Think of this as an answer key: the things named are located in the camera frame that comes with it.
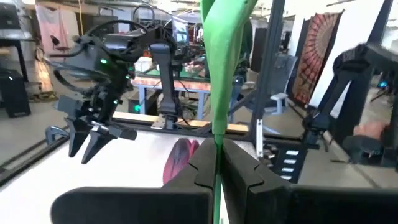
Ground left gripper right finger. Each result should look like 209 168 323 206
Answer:
221 139 398 224

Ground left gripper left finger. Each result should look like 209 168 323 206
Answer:
51 138 220 224

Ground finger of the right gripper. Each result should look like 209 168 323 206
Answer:
68 121 91 158
81 130 116 165

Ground wooden workbench top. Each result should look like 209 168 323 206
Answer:
111 111 249 134

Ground black panel white slots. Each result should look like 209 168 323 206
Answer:
264 139 308 184

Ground silver aluminium strut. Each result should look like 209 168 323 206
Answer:
254 118 266 159

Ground black box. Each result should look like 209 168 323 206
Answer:
0 68 32 118

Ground pink hanging cloth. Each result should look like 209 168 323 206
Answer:
34 3 80 56

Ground table with blue legs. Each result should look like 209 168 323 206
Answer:
130 67 215 121

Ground lit computer monitor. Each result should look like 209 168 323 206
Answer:
170 14 191 47

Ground grey office chair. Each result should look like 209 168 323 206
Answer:
244 52 300 116

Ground black diagonal rig brace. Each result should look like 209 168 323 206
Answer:
303 0 398 170

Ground red mandala tapestry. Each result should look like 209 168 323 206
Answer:
290 11 345 106

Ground white backdrop panel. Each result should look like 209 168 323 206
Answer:
309 0 388 108

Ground black aluminium table frame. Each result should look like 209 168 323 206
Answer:
0 119 307 187

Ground silver metal bracket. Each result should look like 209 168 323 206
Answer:
150 114 175 130

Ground yellow cable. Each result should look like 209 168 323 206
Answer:
77 0 85 35

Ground black rig upright post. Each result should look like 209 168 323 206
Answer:
248 0 286 142

